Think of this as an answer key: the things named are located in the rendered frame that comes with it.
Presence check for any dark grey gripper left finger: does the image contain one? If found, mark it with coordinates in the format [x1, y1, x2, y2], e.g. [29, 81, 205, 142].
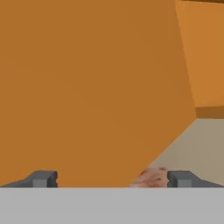
[0, 170, 59, 188]

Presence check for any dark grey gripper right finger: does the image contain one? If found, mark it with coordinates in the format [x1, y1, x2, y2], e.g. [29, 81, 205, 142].
[166, 170, 224, 188]

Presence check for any pink speckled bowl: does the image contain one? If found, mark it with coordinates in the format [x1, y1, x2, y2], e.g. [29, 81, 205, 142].
[128, 166, 170, 188]

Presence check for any orange wooden cabinet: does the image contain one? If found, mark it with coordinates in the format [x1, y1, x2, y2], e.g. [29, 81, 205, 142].
[0, 0, 224, 188]

